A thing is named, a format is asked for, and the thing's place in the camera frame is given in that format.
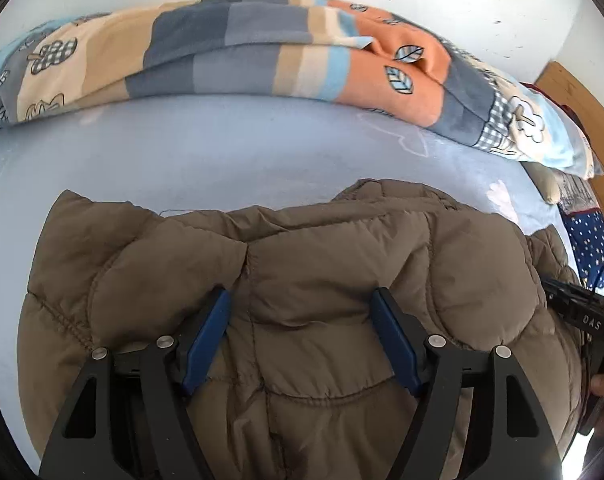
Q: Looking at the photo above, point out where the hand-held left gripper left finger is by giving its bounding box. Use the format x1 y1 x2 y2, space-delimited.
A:
38 287 231 480

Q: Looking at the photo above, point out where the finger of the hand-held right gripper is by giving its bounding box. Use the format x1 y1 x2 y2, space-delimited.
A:
540 275 572 313

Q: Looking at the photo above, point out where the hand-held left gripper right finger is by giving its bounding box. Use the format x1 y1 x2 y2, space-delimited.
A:
371 287 564 480

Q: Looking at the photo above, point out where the brown puffer jacket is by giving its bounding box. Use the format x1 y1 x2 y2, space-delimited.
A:
16 178 584 480

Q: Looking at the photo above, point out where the blue starred cloth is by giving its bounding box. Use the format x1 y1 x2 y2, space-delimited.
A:
557 172 604 289

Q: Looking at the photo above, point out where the beige cushion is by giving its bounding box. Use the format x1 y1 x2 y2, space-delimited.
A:
526 161 564 205

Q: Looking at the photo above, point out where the dark red cloth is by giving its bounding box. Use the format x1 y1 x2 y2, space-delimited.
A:
533 82 590 133

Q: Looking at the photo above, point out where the light blue bed sheet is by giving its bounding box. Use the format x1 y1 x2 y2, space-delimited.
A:
0 92 604 471

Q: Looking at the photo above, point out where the wooden headboard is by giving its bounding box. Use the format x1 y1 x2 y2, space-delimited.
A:
534 60 604 221

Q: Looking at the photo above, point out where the patterned fleece blanket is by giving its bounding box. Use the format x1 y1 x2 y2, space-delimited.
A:
0 0 599 181

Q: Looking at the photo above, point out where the thick black gripper cable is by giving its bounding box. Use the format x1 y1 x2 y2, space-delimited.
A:
579 247 604 295

